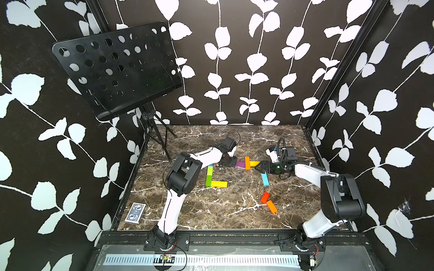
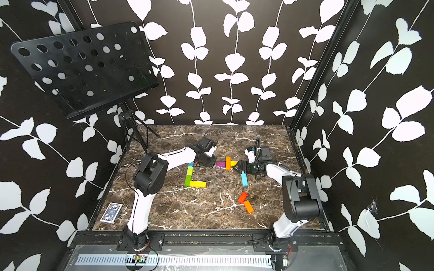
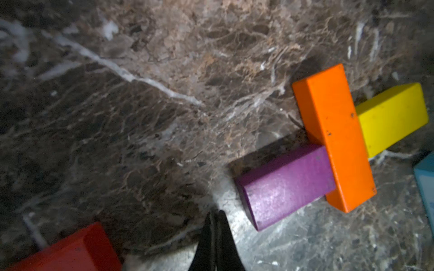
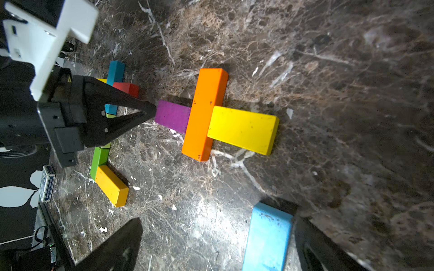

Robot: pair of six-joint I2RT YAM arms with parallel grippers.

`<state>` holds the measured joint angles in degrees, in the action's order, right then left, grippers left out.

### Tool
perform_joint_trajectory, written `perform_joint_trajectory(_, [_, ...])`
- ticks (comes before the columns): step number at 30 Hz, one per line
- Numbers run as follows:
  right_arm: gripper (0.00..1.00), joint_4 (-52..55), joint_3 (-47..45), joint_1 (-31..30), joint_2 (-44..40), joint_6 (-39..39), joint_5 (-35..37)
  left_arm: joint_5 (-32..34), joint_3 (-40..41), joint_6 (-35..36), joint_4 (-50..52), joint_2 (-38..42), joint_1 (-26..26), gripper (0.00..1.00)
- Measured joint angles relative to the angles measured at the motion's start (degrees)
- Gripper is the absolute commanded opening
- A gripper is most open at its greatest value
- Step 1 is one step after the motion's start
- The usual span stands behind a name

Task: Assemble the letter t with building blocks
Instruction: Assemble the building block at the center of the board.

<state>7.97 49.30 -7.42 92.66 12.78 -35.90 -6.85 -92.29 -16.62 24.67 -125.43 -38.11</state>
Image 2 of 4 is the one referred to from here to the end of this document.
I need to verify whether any orange long block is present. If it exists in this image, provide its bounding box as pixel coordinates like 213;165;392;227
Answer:
226;157;232;171

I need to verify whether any purple block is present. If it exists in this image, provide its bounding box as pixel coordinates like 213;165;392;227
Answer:
215;161;226;168

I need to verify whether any green block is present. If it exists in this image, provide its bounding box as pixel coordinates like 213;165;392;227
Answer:
184;175;192;187

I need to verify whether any yellow long block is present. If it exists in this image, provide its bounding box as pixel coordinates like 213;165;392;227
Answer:
189;181;207;188

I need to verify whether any red block group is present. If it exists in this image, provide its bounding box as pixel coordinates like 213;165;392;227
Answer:
238;192;248;204

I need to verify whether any light yellow-green block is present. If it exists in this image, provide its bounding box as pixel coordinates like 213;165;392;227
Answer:
186;166;193;176

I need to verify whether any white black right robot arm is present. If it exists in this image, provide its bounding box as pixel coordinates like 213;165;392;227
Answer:
234;160;323;239

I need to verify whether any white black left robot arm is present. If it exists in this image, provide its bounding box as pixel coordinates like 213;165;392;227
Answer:
122;146;217;251

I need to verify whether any orange block lower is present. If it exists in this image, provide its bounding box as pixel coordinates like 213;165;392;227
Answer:
243;201;254;214

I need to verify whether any black perforated music stand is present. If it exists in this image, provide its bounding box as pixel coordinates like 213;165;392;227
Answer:
11;21;160;153

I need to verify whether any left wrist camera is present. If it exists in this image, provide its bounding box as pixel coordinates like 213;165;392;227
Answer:
196;137;217;157

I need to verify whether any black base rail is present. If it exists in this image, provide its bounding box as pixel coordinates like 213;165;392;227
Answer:
72;229;345;254

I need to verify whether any white slotted cable duct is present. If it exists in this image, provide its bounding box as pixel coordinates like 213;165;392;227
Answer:
73;254;272;268

